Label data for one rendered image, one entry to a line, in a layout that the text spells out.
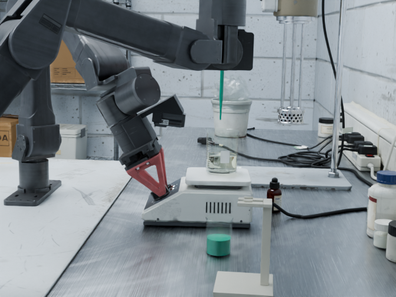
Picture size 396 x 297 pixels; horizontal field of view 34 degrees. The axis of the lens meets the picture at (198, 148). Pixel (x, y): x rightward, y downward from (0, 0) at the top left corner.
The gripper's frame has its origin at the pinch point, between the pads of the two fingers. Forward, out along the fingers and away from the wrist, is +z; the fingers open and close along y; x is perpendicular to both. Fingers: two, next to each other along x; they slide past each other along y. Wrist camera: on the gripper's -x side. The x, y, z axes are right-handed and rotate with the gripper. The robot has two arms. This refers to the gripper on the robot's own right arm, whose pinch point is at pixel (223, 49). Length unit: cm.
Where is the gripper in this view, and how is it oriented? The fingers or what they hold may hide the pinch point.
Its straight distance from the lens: 122.7
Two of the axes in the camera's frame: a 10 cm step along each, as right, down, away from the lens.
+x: -0.3, 9.9, 1.6
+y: -10.0, -0.3, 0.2
